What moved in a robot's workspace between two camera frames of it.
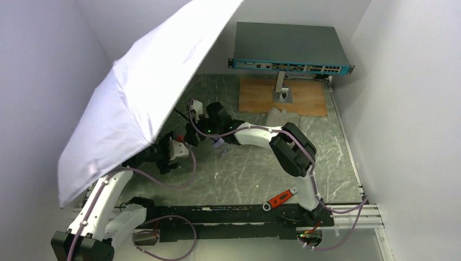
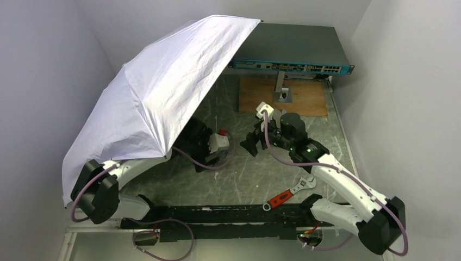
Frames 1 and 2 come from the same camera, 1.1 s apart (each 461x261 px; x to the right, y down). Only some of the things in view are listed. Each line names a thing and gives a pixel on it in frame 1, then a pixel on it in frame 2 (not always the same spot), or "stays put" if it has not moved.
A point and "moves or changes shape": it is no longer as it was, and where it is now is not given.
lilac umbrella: [141, 90] moves or changes shape
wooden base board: [308, 95] stays put
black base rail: [225, 223] stays put
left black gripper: [162, 154] → [201, 155]
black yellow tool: [321, 76] stays put
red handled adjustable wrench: [276, 200] stays put
